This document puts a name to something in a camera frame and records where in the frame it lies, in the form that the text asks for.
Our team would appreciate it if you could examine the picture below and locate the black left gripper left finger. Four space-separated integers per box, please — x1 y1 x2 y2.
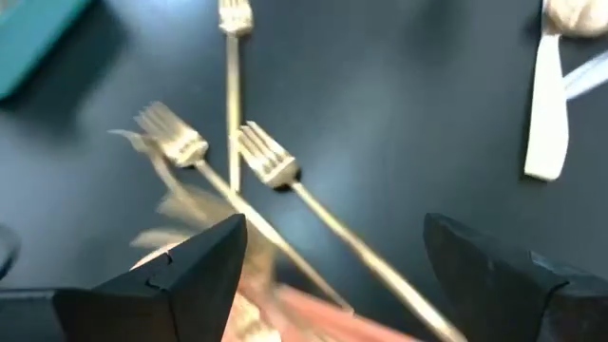
51 213 248 342

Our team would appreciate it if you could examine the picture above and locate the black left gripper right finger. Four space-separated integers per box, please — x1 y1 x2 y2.
424 213 608 342

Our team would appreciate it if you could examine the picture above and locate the cream-handled table knife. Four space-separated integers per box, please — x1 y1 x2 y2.
561 50 608 100
523 31 571 182

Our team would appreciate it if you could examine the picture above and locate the gold spoon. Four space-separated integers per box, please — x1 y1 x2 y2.
542 0 608 39

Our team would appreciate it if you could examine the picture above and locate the orange plastic tray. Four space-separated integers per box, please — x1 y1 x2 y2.
220 283 424 342

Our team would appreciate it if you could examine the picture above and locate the teal plastic bin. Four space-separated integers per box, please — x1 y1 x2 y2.
0 0 94 101

